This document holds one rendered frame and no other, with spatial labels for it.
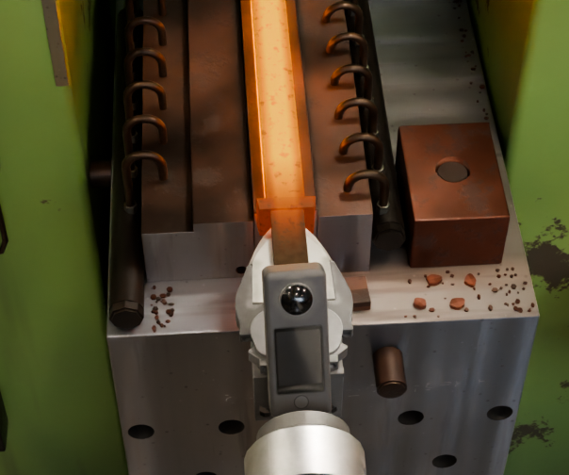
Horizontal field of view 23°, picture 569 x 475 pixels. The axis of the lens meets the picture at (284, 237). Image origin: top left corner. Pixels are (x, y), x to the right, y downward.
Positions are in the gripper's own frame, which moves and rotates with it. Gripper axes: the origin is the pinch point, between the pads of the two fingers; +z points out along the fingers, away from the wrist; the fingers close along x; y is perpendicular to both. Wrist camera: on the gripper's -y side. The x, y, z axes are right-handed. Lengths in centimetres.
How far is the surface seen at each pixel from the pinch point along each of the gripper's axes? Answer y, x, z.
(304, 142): 0.9, 2.2, 11.2
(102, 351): 38.2, -19.7, 16.8
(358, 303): 8.2, 6.1, -1.5
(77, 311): 30.9, -21.6, 16.9
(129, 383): 16.3, -14.5, -3.1
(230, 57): 1.9, -4.0, 24.1
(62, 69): -4.2, -18.9, 16.6
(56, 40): -7.4, -19.0, 16.6
